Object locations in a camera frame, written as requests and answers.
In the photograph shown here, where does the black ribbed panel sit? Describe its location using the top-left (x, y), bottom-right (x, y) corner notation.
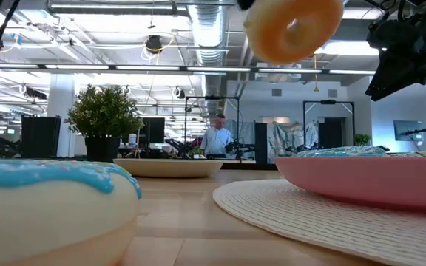
top-left (21, 115), bottom-right (62, 159)

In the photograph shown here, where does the light blue frosted donut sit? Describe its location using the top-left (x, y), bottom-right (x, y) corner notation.
top-left (296, 146), bottom-right (387, 158)

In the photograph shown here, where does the black rig frame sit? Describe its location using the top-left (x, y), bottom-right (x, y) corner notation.
top-left (302, 99), bottom-right (356, 149)
top-left (184, 95), bottom-right (241, 156)

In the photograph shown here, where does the grey cloth cover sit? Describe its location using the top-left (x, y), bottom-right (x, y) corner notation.
top-left (268, 121), bottom-right (320, 153)

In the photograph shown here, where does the blue frosted sprinkle donut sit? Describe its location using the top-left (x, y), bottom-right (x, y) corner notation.
top-left (0, 158), bottom-right (143, 266)

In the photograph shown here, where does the person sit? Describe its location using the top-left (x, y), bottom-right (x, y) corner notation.
top-left (199, 113), bottom-right (235, 160)

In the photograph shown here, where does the green potted plant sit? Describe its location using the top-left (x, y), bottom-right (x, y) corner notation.
top-left (64, 83), bottom-right (144, 163)

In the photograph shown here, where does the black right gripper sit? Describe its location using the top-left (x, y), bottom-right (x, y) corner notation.
top-left (365, 20), bottom-right (426, 101)

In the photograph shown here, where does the black monitor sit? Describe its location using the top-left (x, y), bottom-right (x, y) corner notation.
top-left (138, 117), bottom-right (166, 145)

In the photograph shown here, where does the silver air duct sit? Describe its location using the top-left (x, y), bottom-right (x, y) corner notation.
top-left (187, 0), bottom-right (229, 112)

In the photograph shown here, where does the black aluminium table frame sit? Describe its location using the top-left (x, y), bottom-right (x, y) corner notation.
top-left (218, 162), bottom-right (277, 171)

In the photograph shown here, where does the pink round plate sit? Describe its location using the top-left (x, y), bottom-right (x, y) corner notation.
top-left (274, 155), bottom-right (426, 216)

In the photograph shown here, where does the grey wall monitor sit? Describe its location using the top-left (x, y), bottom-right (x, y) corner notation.
top-left (393, 120), bottom-right (424, 142)

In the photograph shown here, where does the white frosted blue-drizzle donut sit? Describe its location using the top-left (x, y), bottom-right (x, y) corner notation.
top-left (242, 0), bottom-right (345, 66)

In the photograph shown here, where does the small green plant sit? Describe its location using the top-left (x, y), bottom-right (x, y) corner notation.
top-left (354, 133), bottom-right (372, 147)

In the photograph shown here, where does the black ceiling device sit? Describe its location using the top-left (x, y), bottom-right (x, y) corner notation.
top-left (145, 35), bottom-right (163, 55)

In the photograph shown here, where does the black divider panel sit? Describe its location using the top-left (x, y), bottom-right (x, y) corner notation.
top-left (254, 121), bottom-right (268, 166)

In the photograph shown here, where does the white woven round placemat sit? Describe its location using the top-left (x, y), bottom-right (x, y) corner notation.
top-left (212, 179), bottom-right (426, 266)

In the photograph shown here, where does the long ceiling light strip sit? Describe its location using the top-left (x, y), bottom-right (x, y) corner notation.
top-left (0, 63), bottom-right (426, 77)

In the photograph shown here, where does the beige round plate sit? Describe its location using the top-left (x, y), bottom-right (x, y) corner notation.
top-left (112, 157), bottom-right (224, 179)

